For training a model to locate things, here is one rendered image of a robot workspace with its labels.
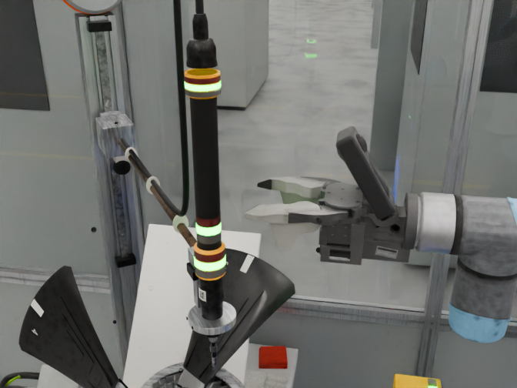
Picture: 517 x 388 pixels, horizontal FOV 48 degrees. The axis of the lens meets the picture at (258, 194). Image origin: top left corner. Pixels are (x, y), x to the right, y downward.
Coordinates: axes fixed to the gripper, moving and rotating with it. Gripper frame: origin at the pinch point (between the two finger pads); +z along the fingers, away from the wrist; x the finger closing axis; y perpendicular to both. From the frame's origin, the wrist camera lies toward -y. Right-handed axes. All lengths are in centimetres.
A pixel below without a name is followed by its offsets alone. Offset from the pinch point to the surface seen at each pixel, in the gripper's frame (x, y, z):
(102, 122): 49, 8, 45
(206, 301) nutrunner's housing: -1.9, 16.4, 7.1
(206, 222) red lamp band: -1.8, 3.9, 6.6
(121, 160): 48, 17, 40
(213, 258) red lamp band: -2.1, 9.1, 5.8
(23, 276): 70, 68, 87
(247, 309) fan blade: 11.8, 27.1, 4.0
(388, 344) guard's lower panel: 70, 78, -26
